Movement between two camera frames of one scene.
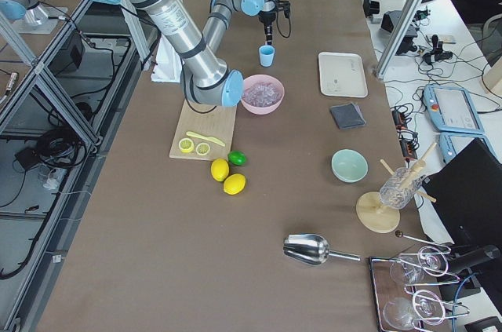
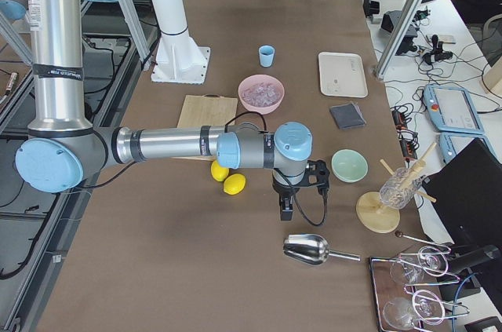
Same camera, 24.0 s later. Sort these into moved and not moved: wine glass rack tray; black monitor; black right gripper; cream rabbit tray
Moved: black right gripper
Not moved: wine glass rack tray; cream rabbit tray; black monitor
